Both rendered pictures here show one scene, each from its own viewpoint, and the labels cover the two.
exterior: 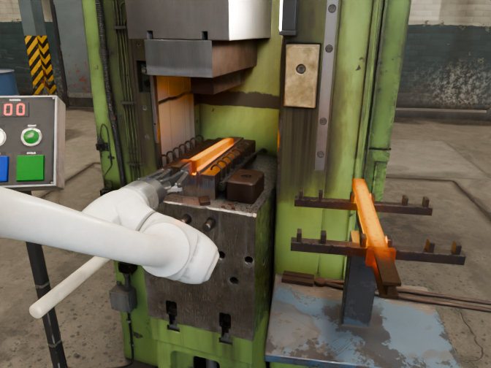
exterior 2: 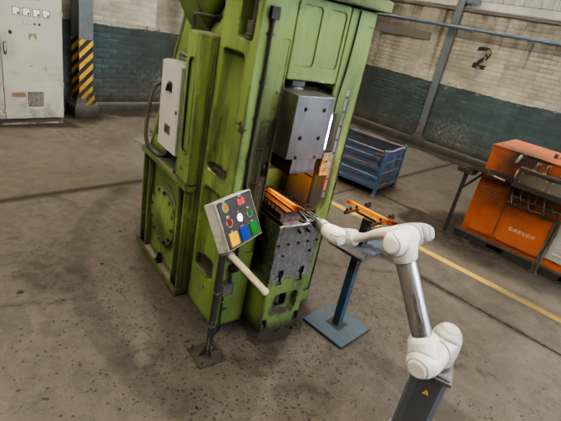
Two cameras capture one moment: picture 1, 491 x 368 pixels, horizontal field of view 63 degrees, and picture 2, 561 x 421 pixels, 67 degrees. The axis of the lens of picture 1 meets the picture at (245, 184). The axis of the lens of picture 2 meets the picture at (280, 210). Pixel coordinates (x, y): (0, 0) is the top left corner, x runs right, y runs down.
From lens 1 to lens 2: 2.60 m
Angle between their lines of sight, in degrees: 53
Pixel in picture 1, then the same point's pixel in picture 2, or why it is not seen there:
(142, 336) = (226, 308)
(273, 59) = not seen: hidden behind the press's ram
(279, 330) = (355, 254)
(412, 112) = (144, 105)
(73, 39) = not seen: outside the picture
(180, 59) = (303, 166)
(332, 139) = (327, 185)
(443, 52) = (161, 54)
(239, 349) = (303, 279)
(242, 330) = (306, 270)
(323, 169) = (323, 196)
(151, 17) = (297, 151)
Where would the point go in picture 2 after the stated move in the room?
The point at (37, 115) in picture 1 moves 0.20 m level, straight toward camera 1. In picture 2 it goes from (247, 201) to (280, 209)
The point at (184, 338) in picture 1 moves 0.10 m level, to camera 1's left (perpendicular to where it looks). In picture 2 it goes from (281, 286) to (273, 291)
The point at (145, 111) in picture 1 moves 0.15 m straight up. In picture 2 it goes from (260, 185) to (264, 164)
